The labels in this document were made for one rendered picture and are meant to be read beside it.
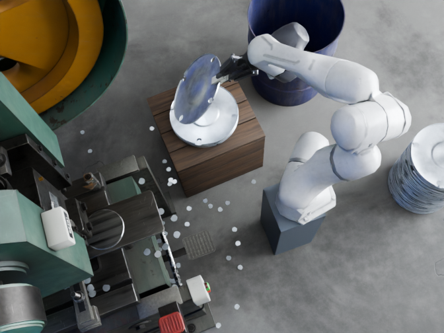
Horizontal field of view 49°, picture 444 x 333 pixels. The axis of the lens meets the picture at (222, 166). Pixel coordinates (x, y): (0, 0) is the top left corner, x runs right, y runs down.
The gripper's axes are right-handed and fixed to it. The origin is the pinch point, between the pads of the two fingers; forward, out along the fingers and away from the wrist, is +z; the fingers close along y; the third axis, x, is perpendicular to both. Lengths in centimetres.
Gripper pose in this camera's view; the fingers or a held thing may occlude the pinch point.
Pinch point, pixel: (219, 78)
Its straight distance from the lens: 178.0
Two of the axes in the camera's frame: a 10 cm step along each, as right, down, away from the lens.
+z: -6.7, 2.5, 7.0
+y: -7.4, -3.0, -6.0
